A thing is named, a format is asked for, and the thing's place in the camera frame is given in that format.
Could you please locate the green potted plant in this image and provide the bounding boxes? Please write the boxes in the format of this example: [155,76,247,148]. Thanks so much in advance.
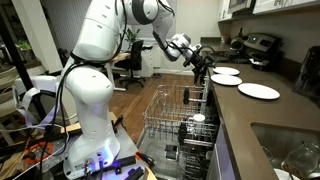
[123,28,142,44]

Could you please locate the black tripod pole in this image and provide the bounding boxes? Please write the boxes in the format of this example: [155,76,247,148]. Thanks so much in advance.
[0,13,48,121]

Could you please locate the dark kettle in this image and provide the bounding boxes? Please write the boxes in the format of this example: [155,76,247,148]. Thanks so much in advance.
[229,27,248,51]

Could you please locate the wire dishwasher rack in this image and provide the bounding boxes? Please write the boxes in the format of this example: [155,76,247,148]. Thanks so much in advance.
[142,84,220,141]

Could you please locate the orange black hand tool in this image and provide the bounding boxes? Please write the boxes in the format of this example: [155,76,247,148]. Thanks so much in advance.
[134,150,156,169]

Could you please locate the black coffee machine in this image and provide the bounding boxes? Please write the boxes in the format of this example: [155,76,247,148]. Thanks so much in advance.
[292,45,320,108]

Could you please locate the orange cable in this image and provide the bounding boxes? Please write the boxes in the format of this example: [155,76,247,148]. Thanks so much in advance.
[21,141,54,168]

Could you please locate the white base cabinet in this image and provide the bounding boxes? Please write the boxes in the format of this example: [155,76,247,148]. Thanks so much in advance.
[205,123,242,180]

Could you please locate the steel kitchen sink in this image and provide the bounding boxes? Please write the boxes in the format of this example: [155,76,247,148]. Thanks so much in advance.
[250,122,320,180]

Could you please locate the wooden desk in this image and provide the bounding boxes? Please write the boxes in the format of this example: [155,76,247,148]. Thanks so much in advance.
[105,51,133,93]

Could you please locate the dishwasher door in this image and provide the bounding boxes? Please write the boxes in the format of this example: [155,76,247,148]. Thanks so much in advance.
[135,128,188,180]

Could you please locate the black gas stove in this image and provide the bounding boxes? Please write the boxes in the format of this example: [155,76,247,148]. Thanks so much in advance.
[194,49,252,88]

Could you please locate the white round plate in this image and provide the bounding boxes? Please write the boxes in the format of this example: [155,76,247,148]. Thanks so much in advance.
[210,73,243,87]
[237,82,281,101]
[212,66,241,76]

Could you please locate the white wall cabinet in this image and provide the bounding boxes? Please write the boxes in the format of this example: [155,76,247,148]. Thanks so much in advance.
[217,0,320,23]

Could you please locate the clear glass pitcher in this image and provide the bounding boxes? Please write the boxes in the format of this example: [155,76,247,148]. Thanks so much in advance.
[280,141,320,180]

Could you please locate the white mug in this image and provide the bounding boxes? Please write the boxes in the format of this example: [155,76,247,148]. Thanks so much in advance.
[188,113,207,134]

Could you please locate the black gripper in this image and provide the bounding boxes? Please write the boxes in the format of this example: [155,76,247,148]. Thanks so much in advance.
[182,44,210,70]

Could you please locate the metal robot mount table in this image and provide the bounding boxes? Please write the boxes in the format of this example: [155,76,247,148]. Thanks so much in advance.
[33,111,158,180]

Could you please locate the white strap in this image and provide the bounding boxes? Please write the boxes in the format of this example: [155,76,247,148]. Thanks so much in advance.
[12,85,63,130]

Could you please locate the black office chair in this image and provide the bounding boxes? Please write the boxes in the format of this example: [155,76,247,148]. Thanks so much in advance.
[114,39,148,90]

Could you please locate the silver black countertop appliance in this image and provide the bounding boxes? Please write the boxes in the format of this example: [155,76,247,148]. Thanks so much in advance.
[242,32,284,72]

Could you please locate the lower dishwasher rack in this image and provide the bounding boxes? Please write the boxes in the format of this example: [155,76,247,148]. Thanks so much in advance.
[176,133,219,180]

